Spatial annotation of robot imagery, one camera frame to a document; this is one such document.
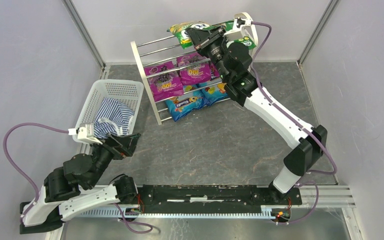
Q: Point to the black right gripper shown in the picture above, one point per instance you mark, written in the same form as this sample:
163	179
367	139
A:
201	41

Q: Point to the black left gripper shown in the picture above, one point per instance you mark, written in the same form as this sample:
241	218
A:
115	147

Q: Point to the green yellow Fox's candy bag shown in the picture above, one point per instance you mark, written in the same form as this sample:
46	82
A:
180	31

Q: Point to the purple grape candy bag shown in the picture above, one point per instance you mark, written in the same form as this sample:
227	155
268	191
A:
214	73
196	70
166	85

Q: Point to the blue Slendy candy bag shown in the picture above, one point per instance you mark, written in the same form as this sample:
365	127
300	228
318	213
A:
181	106
213	92

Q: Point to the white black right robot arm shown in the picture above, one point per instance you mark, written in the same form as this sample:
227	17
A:
234	65

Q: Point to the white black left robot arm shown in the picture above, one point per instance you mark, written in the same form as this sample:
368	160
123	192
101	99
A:
68	190

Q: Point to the cream metal shelf rack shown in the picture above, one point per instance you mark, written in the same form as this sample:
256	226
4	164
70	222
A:
141	65

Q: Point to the blue striped cloth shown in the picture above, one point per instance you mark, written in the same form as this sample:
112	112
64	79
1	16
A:
113	118

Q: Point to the white plastic basket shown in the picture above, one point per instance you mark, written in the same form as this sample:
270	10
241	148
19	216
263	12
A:
127	91

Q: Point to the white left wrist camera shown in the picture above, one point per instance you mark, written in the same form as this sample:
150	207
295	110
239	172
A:
84	134

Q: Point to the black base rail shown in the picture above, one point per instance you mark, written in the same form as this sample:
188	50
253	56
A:
204	199

